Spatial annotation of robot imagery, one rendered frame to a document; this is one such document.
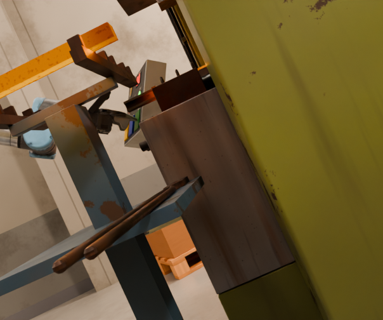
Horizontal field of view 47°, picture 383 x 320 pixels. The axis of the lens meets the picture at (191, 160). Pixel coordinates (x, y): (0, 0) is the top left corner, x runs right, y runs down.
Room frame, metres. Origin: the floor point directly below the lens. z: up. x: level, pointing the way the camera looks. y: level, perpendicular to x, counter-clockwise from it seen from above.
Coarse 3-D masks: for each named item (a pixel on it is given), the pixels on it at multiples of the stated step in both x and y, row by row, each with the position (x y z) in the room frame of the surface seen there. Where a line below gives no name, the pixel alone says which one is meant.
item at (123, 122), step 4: (116, 116) 1.67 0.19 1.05; (120, 116) 1.67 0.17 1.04; (128, 116) 1.68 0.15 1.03; (132, 116) 1.69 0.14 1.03; (116, 120) 1.67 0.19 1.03; (120, 120) 1.67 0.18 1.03; (124, 120) 1.68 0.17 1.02; (128, 120) 1.68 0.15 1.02; (136, 120) 1.71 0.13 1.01; (120, 124) 1.67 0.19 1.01; (124, 124) 1.68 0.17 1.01; (124, 128) 1.67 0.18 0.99
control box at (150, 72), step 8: (144, 64) 1.72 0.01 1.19; (152, 64) 1.69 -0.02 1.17; (160, 64) 1.70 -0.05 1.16; (144, 72) 1.70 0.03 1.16; (152, 72) 1.69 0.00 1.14; (160, 72) 1.70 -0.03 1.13; (136, 80) 1.83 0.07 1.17; (144, 80) 1.68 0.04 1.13; (152, 80) 1.68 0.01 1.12; (136, 88) 1.82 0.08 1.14; (144, 88) 1.67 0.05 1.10; (152, 104) 1.67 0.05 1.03; (144, 112) 1.66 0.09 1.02; (152, 112) 1.67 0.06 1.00; (160, 112) 1.68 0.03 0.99; (144, 120) 1.65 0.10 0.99; (136, 136) 1.74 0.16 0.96; (128, 144) 1.90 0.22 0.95; (136, 144) 1.89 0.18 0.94
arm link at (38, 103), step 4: (36, 100) 1.57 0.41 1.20; (40, 100) 1.57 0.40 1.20; (44, 100) 1.58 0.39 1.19; (48, 100) 1.58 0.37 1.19; (52, 100) 1.59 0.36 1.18; (56, 100) 1.60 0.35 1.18; (60, 100) 1.61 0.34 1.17; (32, 104) 1.56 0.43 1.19; (36, 104) 1.56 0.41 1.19; (40, 104) 1.56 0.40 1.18; (44, 104) 1.57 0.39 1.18; (48, 104) 1.57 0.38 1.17; (52, 104) 1.58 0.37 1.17; (32, 108) 1.56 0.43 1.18; (36, 108) 1.56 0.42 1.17; (40, 108) 1.56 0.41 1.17; (44, 108) 1.57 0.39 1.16
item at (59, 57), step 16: (96, 32) 0.65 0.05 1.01; (112, 32) 0.65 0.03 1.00; (64, 48) 0.65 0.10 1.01; (96, 48) 0.67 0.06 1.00; (32, 64) 0.66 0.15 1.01; (48, 64) 0.65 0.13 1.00; (64, 64) 0.67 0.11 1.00; (0, 80) 0.66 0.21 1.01; (16, 80) 0.66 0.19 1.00; (32, 80) 0.68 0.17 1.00; (0, 96) 0.68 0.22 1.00
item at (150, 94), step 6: (204, 66) 1.24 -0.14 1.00; (150, 90) 1.25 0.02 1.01; (138, 96) 1.25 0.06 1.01; (144, 96) 1.26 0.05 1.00; (150, 96) 1.26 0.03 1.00; (126, 102) 1.26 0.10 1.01; (132, 102) 1.27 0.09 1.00; (138, 102) 1.26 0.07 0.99; (144, 102) 1.25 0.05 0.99; (150, 102) 1.28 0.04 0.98; (132, 108) 1.26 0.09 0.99; (138, 108) 1.28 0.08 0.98
